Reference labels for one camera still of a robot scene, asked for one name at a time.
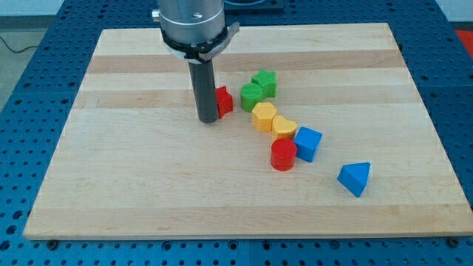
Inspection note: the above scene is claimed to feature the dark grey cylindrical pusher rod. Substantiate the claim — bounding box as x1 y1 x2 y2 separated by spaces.
188 61 219 123

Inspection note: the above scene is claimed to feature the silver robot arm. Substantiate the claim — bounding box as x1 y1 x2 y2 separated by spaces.
152 0 239 123

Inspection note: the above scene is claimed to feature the yellow hexagon block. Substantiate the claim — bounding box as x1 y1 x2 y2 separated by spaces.
252 102 277 132

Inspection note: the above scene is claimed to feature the red star block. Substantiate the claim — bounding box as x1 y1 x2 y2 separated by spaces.
216 86 234 119

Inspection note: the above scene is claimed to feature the green cylinder block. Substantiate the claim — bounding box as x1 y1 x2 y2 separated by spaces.
240 83 262 112

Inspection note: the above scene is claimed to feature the green star block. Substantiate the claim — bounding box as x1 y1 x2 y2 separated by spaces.
251 69 277 98

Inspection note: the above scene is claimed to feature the yellow heart block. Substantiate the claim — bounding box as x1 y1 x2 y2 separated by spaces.
272 115 297 140

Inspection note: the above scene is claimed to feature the red cylinder block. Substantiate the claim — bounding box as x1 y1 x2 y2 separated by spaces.
270 138 297 171

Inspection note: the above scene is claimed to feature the blue cube block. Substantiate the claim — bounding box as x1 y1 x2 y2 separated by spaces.
294 126 322 163

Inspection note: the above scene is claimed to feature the light wooden board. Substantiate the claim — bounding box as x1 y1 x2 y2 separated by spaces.
24 23 472 240

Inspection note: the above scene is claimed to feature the blue triangle block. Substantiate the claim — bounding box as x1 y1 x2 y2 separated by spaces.
337 162 371 197

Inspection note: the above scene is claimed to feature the black cable on floor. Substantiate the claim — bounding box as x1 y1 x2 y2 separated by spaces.
0 35 40 54

